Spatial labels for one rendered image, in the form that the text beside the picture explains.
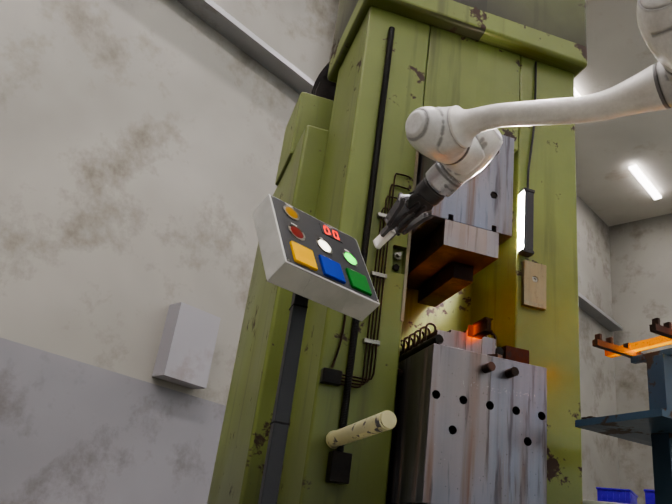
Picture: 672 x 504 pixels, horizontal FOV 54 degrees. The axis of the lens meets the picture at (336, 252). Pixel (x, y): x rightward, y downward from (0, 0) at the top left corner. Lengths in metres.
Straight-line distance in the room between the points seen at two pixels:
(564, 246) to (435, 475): 1.09
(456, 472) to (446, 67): 1.56
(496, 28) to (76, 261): 3.45
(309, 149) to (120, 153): 2.94
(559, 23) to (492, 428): 1.81
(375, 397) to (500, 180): 0.88
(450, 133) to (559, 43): 1.56
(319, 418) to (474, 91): 1.43
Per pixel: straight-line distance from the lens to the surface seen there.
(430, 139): 1.56
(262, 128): 6.67
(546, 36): 3.05
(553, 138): 2.84
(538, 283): 2.47
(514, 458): 2.05
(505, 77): 2.88
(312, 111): 3.27
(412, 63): 2.71
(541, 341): 2.43
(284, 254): 1.68
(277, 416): 1.76
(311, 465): 2.02
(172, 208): 5.73
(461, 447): 1.98
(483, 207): 2.32
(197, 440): 5.61
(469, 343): 2.12
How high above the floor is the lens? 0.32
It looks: 24 degrees up
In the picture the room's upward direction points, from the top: 8 degrees clockwise
